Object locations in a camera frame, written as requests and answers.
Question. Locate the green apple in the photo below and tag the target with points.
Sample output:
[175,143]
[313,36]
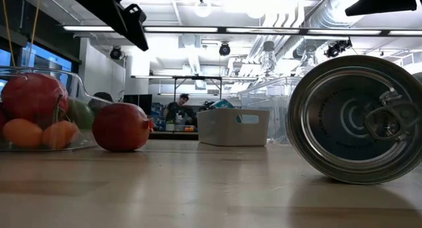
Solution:
[82,114]

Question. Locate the white plastic basket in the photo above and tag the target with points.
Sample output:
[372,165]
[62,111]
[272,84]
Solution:
[224,129]

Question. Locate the black monitor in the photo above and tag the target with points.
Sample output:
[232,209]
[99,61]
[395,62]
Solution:
[138,102]

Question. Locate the black ceiling track lamp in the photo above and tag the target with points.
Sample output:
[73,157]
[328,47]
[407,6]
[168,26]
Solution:
[334,49]

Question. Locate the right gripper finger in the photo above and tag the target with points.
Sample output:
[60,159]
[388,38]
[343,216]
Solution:
[392,2]

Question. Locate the clear plastic fruit bin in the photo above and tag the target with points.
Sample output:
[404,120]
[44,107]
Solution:
[74,78]

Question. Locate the clear plastic storage box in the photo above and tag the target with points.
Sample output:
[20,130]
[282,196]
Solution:
[280,116]

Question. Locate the black round ceiling spotlight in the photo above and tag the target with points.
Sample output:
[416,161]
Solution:
[116,53]
[225,49]

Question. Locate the blue lit window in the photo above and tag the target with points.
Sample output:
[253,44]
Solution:
[49,60]

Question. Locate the clear flask with grey cap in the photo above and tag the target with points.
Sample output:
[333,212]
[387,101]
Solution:
[268,46]
[310,61]

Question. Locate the person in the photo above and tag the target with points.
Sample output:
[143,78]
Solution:
[174,111]

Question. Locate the large silver pull-tab can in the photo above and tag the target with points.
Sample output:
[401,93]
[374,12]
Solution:
[349,122]

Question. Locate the red apple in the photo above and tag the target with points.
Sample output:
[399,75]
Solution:
[33,96]

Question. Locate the red pomegranate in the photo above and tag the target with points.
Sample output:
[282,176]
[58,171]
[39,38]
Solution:
[122,129]

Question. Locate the orange mandarin bunch with stem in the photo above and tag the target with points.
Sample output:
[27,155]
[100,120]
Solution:
[23,134]

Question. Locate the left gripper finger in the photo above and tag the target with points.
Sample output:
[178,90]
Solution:
[102,4]
[138,23]

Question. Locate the long ceiling light bar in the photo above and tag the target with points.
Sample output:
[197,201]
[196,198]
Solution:
[181,29]

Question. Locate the round pendant lamp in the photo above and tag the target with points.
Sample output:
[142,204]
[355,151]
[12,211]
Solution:
[202,10]

